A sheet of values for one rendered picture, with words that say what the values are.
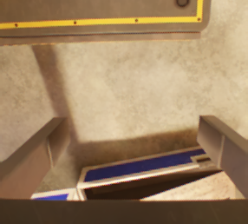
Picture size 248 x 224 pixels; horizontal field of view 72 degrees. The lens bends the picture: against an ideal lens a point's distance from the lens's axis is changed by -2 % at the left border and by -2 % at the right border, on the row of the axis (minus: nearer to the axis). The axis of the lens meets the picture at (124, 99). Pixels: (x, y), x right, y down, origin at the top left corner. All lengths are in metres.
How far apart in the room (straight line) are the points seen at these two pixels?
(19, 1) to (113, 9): 0.24
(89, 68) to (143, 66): 0.25
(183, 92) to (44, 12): 0.64
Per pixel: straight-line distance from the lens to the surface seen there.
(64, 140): 0.16
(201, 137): 0.17
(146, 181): 1.03
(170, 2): 0.51
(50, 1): 0.54
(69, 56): 0.85
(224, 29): 0.91
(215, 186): 1.13
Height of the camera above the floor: 0.80
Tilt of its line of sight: 74 degrees down
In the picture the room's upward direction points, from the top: 175 degrees counter-clockwise
